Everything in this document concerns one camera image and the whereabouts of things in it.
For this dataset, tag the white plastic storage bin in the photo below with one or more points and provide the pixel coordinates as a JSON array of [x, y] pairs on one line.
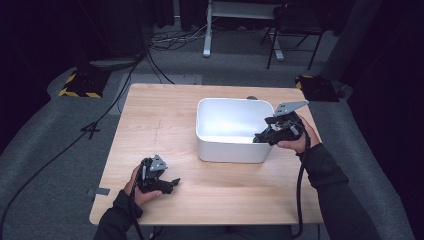
[[230, 153]]

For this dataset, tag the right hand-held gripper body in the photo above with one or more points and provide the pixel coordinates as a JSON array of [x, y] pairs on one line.
[[288, 128]]

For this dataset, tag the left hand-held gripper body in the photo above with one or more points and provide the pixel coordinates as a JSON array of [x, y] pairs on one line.
[[149, 181]]

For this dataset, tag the grey curtain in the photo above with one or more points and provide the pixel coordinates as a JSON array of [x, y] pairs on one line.
[[353, 36]]

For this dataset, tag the grey flat stand base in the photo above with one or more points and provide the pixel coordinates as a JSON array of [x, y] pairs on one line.
[[113, 62]]

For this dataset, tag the person's left hand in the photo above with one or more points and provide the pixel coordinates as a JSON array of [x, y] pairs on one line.
[[131, 193]]

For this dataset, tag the person's right hand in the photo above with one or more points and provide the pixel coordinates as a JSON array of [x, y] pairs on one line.
[[308, 140]]

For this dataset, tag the grey tape piece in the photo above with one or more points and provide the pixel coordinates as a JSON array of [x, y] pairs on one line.
[[100, 191]]

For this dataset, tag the white metal desk frame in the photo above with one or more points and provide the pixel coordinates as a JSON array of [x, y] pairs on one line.
[[207, 33]]

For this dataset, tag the small dark object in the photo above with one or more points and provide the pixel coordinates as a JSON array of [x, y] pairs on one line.
[[252, 98]]

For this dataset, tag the black chair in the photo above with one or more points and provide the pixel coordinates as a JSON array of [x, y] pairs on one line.
[[296, 20]]

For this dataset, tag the yellow black striped base plate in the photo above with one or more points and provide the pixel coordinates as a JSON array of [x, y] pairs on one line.
[[316, 88], [85, 85]]

